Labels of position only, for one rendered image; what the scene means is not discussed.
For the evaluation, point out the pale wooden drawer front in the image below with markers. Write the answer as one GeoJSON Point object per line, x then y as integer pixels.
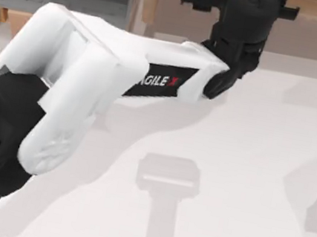
{"type": "Point", "coordinates": [14, 21]}

